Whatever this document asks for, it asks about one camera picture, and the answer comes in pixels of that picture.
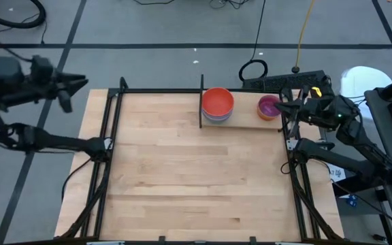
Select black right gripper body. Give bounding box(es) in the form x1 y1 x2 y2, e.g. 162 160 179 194
299 97 340 125

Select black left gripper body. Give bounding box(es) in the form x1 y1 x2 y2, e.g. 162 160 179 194
25 73 61 101

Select small purple bowl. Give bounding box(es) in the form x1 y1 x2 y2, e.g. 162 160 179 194
257 95 282 118

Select small orange bowl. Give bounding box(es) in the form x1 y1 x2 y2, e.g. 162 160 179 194
257 101 282 122

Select large orange bowl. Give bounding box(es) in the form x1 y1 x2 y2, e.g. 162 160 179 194
201 86 235 118

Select large blue bowl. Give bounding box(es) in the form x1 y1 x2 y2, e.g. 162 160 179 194
201 107 234 123

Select black perforated panel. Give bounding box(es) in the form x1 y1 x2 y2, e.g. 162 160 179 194
242 70 327 91

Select white paper sheet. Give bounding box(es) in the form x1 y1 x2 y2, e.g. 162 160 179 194
327 161 346 183

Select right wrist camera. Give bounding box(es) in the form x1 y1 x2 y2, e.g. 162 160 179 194
305 86 325 102

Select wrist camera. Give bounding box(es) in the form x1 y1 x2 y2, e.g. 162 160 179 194
305 86 325 102
31 55 54 78

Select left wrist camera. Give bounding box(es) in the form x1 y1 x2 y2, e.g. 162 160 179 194
31 55 54 78

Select black cable with loop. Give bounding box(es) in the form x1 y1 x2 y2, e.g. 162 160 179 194
238 0 269 82

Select yellow cable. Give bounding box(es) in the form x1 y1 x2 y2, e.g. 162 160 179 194
294 0 316 74

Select thick black hose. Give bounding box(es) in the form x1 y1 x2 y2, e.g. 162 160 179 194
0 0 46 29

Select black arm base cable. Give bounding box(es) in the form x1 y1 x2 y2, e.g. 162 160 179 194
61 158 93 202

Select black metal table frame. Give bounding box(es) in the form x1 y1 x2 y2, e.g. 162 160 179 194
59 77 345 245

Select long black floor cable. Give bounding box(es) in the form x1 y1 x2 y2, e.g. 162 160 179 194
330 180 392 234

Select thin black cable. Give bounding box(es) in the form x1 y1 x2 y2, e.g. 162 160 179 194
133 0 176 5

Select tangled black cables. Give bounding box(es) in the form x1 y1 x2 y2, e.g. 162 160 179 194
209 0 251 10

